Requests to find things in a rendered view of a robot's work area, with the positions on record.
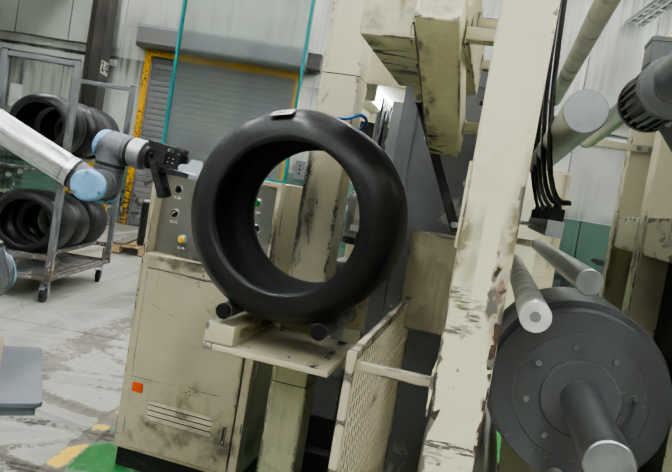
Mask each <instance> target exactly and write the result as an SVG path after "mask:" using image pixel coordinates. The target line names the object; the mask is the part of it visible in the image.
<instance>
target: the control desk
mask: <svg viewBox="0 0 672 472"><path fill-rule="evenodd" d="M166 175H167V179H168V183H169V187H170V191H171V196H170V197H167V198H158V197H157V194H156V190H155V185H154V181H153V186H152V193H151V199H150V206H149V212H148V219H147V225H146V232H145V238H144V245H143V251H144V253H142V260H141V266H140V273H139V279H138V286H137V293H136V299H135V306H134V312H133V319H132V325H131V332H130V339H129V345H128V352H127V358H126V365H125V371H124V378H123V384H122V391H121V398H120V404H119V411H118V417H117V424H116V430H115V437H114V444H113V445H116V446H117V452H116V458H115V464H116V465H120V466H123V467H126V468H130V469H133V470H136V471H140V472H254V471H255V470H256V469H257V463H258V457H259V451H260V447H261V440H262V435H263V432H264V421H265V414H266V408H267V402H268V396H269V389H270V384H271V378H272V372H273V366H274V365H272V364H268V363H263V362H259V361H255V360H251V359H247V358H243V357H239V356H235V355H231V354H226V353H222V352H218V351H214V350H210V349H206V348H202V345H203V341H204V334H205V328H206V322H207V321H208V320H210V319H213V318H216V317H218V316H217V315H216V307H217V306H218V305H219V304H221V303H223V302H226V301H229V299H228V298H226V297H225V296H224V295H223V294H222V293H221V292H220V291H219V290H218V288H217V287H216V286H215V285H214V283H213V282H212V281H211V279H210V278H209V276H208V275H207V273H206V271H205V270H204V268H203V266H202V264H201V261H200V259H199V257H198V254H197V251H196V248H195V244H194V240H193V234H192V226H191V207H192V199H193V193H194V189H195V185H196V182H197V181H193V180H190V179H186V178H182V177H179V176H173V175H169V174H166ZM302 190H303V187H301V186H295V185H289V184H282V183H277V182H271V181H265V180H264V182H263V184H262V186H261V188H260V190H259V193H258V196H257V199H256V204H255V211H254V221H255V229H256V233H257V237H258V240H259V242H260V245H261V247H262V249H263V250H264V252H265V254H266V255H267V256H268V258H269V259H270V260H271V261H272V262H273V263H274V264H275V265H276V266H277V267H278V268H279V269H280V270H282V271H283V272H285V273H286V274H288V275H289V268H290V262H291V256H292V250H293V244H294V238H295V232H296V227H297V222H298V214H299V208H300V202H301V196H302ZM133 381H134V382H138V383H142V384H143V391H142V393H139V392H135V391H132V384H133Z"/></svg>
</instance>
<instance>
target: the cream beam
mask: <svg viewBox="0 0 672 472"><path fill-rule="evenodd" d="M417 1H418V0H364V6H363V12H362V18H361V24H360V34H361V35H362V37H363V38H364V39H365V41H366V42H367V43H368V45H369V46H370V47H371V49H372V50H373V51H374V53H375V54H376V55H377V57H378V58H379V59H380V61H381V62H382V63H383V65H384V66H385V67H386V69H387V70H388V71H389V73H390V74H391V75H392V77H393V78H394V79H395V81H396V82H397V83H398V85H399V86H406V87H412V86H411V84H419V85H420V80H419V71H418V69H417V67H416V64H418V62H417V53H416V44H415V35H414V26H413V23H412V20H413V16H414V11H415V9H416V5H417ZM479 12H481V17H483V7H482V0H468V14H467V20H468V21H469V26H474V27H476V26H477V21H478V15H479ZM467 20H466V21H467ZM462 47H463V52H464V57H465V62H466V94H469V95H477V92H478V87H479V81H480V66H481V60H482V55H484V53H485V45H477V44H470V42H468V41H466V43H465V48H464V46H463V42H462Z"/></svg>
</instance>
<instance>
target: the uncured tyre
mask: <svg viewBox="0 0 672 472"><path fill-rule="evenodd" d="M283 110H295V111H294V112H293V113H292V114H288V115H274V116H270V115H271V114H272V113H273V112H274V111H273V112H269V113H266V114H263V115H260V116H258V117H255V118H253V119H251V120H249V121H247V122H245V123H243V124H241V125H240V126H238V127H237V128H235V129H234V130H233V131H231V132H230V133H229V134H228V135H227V136H226V137H225V138H223V139H222V140H221V142H220V143H219V144H218V145H217V146H216V147H215V148H214V150H213V151H212V152H211V154H210V155H209V157H208V158H207V160H206V162H205V164H204V165H203V167H202V170H201V172H200V174H199V177H198V179H197V182H196V185H195V189H194V193H193V199H192V207H191V226H192V234H193V240H194V244H195V248H196V251H197V254H198V257H199V259H200V261H201V264H202V266H203V268H204V270H205V271H206V273H207V275H208V276H209V278H210V279H211V281H212V282H213V283H214V285H215V286H216V287H217V288H218V290H219V291H220V292H221V293H222V294H223V295H224V296H225V297H226V298H228V299H229V300H230V301H231V302H232V303H234V304H235V305H236V306H238V307H239V308H241V309H243V310H244V311H246V312H248V313H250V314H252V315H254V316H257V317H259V318H262V319H265V320H268V321H271V322H276V323H281V324H289V325H304V324H313V323H318V322H322V321H325V320H329V319H331V318H334V317H336V316H338V315H341V314H343V313H344V312H346V311H348V310H350V309H351V308H353V307H354V306H356V305H357V304H359V303H360V302H362V301H363V300H365V299H366V298H367V297H369V296H370V295H371V294H373V293H374V292H375V291H376V290H377V289H378V288H379V287H380V286H381V285H382V284H383V283H384V282H385V280H386V279H387V278H388V276H389V275H390V274H391V272H392V271H393V269H394V267H395V265H396V263H397V262H398V259H399V257H400V255H401V252H402V249H403V246H404V243H405V239H406V233H407V225H408V208H407V200H406V195H405V190H404V187H403V184H402V181H401V178H400V176H399V174H398V172H397V170H396V168H395V166H394V164H393V163H392V161H391V160H390V158H389V157H388V155H387V154H386V153H385V152H384V150H383V149H382V148H381V147H380V146H379V145H378V144H377V143H376V142H375V141H374V140H373V139H371V138H370V137H369V136H367V135H366V134H365V133H363V132H362V131H360V130H358V129H357V128H355V127H353V126H352V125H350V124H348V123H347V122H345V121H343V120H341V119H339V118H337V117H335V116H332V115H330V114H327V113H323V112H320V111H315V110H309V109H283ZM283 110H277V111H283ZM307 151H325V152H327V153H328V154H329V155H331V156H332V157H333V158H334V159H335V160H336V161H337V162H338V163H339V164H340V165H341V166H342V168H343V169H344V170H345V172H346V173H347V175H348V176H349V178H350V180H351V182H352V184H353V187H354V189H355V192H356V195H357V199H358V205H359V230H358V235H357V239H356V242H355V245H354V248H353V250H352V252H351V254H350V256H349V258H348V260H347V261H346V263H345V264H344V265H343V267H342V268H341V269H340V270H339V271H338V272H337V273H336V274H335V275H334V276H333V277H332V278H331V279H330V280H328V281H326V282H309V281H304V280H300V279H297V278H294V277H292V276H290V275H288V274H286V273H285V272H283V271H282V270H280V269H279V268H278V267H277V266H276V265H275V264H274V263H273V262H272V261H271V260H270V259H269V258H268V256H267V255H266V254H265V252H264V250H263V249H262V247H261V245H260V242H259V240H258V237H257V233H256V229H255V221H254V211H255V204H256V199H257V196H258V193H259V190H260V188H261V186H262V184H263V182H264V180H265V179H266V177H267V176H268V175H269V174H270V172H271V171H272V170H273V169H274V168H275V167H276V166H277V165H279V164H280V163H281V162H283V161H284V160H286V159H287V158H289V157H291V156H294V155H296V154H299V153H302V152H307Z"/></svg>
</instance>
